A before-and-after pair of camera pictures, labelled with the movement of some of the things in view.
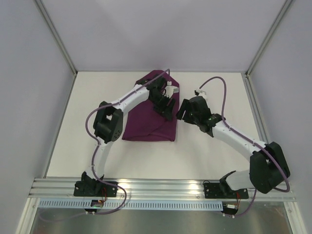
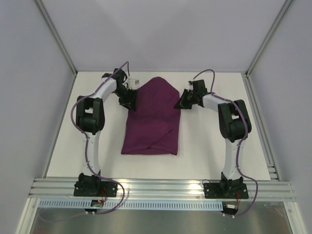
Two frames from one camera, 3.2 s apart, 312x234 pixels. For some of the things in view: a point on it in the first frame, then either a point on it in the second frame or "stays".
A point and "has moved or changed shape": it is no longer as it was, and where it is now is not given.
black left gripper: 165,110 -> 130,102
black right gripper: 189,111 -> 188,98
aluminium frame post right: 284,9 stays
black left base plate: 95,189 stays
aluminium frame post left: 47,18 stays
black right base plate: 213,190 stays
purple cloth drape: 142,123 has moved or changed shape
